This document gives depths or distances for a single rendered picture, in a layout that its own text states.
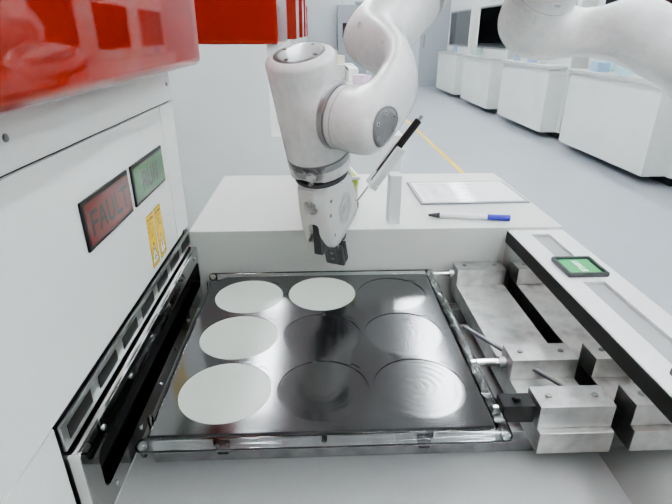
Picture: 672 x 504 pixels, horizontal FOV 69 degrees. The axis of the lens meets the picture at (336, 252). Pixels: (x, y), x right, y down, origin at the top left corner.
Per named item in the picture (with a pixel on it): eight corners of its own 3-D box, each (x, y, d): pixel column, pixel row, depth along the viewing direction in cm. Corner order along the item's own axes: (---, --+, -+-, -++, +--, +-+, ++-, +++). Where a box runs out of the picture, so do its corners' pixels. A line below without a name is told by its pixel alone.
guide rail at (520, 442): (155, 462, 55) (151, 442, 54) (160, 448, 57) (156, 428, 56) (590, 449, 57) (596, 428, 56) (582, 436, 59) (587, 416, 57)
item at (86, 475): (83, 534, 44) (59, 456, 40) (193, 296, 84) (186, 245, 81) (103, 533, 44) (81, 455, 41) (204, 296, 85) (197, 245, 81)
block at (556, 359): (509, 379, 59) (513, 359, 58) (499, 362, 62) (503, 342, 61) (574, 378, 59) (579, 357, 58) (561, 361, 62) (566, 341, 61)
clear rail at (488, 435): (133, 457, 47) (131, 446, 46) (138, 446, 48) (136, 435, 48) (514, 445, 48) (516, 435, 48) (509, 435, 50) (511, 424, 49)
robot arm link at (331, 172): (333, 173, 61) (336, 193, 63) (357, 137, 67) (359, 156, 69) (274, 167, 64) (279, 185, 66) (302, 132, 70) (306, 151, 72)
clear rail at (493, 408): (500, 446, 48) (502, 435, 48) (423, 275, 83) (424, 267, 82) (514, 445, 48) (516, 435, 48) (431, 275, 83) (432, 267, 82)
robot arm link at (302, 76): (366, 143, 65) (313, 129, 70) (355, 42, 56) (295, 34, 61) (327, 176, 60) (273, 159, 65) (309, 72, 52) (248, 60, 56)
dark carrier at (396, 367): (149, 440, 48) (148, 435, 48) (214, 280, 80) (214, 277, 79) (493, 430, 50) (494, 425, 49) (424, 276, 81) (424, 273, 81)
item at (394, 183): (366, 225, 83) (368, 146, 77) (364, 217, 86) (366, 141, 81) (402, 225, 83) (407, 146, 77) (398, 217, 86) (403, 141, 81)
